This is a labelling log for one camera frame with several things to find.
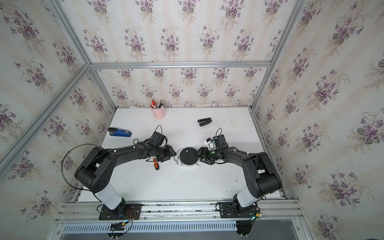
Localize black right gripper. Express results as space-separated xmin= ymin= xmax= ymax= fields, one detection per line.
xmin=192 ymin=147 xmax=220 ymax=164

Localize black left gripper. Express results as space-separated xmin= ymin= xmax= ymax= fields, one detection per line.
xmin=154 ymin=144 xmax=178 ymax=163

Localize orange handled screwdriver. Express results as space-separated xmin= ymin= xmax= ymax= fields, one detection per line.
xmin=153 ymin=158 xmax=160 ymax=171

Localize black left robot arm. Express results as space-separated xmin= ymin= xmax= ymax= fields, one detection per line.
xmin=74 ymin=142 xmax=176 ymax=214

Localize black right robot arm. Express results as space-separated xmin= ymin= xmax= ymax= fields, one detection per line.
xmin=195 ymin=147 xmax=283 ymax=208

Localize black stapler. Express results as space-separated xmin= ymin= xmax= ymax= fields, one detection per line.
xmin=198 ymin=118 xmax=212 ymax=127

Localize pink pen holder cup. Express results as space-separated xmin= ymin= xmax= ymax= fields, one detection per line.
xmin=152 ymin=107 xmax=166 ymax=120

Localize pens in pink cup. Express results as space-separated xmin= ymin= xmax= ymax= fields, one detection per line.
xmin=150 ymin=98 xmax=164 ymax=110

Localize blue stapler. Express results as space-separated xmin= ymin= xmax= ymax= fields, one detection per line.
xmin=108 ymin=128 xmax=132 ymax=138

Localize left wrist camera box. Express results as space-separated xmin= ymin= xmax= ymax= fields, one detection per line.
xmin=148 ymin=132 xmax=166 ymax=148

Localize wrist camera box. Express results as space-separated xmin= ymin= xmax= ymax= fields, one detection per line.
xmin=148 ymin=132 xmax=166 ymax=148
xmin=205 ymin=135 xmax=229 ymax=150

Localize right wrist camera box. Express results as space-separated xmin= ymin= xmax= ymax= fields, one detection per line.
xmin=205 ymin=135 xmax=229 ymax=150

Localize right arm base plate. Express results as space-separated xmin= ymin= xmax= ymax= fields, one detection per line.
xmin=215 ymin=201 xmax=261 ymax=220

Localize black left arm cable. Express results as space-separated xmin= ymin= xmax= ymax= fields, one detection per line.
xmin=60 ymin=143 xmax=100 ymax=193

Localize aluminium front rail frame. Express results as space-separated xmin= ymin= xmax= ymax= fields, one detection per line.
xmin=47 ymin=199 xmax=312 ymax=240

